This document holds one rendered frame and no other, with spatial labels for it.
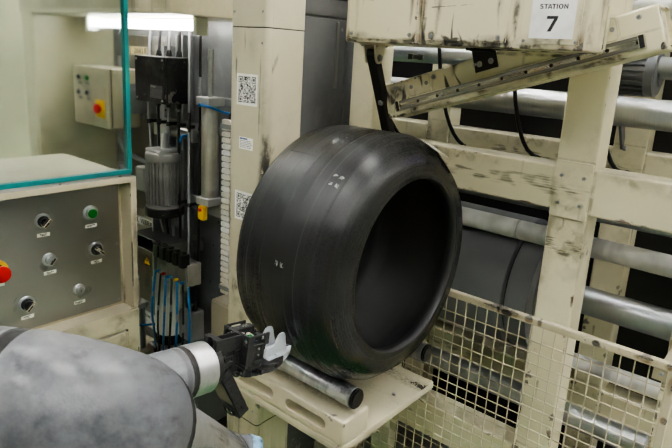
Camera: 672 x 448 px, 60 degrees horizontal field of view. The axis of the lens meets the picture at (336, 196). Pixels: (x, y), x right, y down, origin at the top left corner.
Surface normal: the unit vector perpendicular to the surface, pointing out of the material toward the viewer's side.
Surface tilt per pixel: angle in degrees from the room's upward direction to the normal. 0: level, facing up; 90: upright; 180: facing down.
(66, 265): 90
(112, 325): 90
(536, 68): 90
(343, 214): 64
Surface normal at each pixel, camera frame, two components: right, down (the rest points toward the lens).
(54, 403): 0.45, -0.33
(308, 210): -0.52, -0.40
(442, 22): -0.65, 0.15
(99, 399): 0.65, -0.45
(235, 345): 0.76, 0.19
